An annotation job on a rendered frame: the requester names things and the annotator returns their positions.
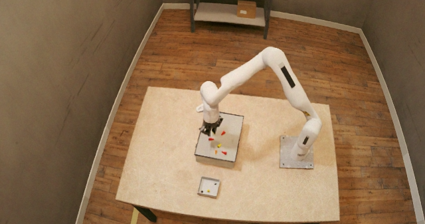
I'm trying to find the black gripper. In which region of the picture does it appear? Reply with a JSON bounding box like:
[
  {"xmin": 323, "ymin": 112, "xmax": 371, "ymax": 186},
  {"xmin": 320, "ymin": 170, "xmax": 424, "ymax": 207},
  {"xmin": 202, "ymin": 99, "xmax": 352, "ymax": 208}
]
[{"xmin": 199, "ymin": 116, "xmax": 223, "ymax": 136}]

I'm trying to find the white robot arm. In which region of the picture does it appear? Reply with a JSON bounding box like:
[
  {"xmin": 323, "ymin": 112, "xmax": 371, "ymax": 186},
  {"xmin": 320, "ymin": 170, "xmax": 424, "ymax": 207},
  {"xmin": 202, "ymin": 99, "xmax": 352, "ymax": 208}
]
[{"xmin": 196, "ymin": 47, "xmax": 322, "ymax": 161}]

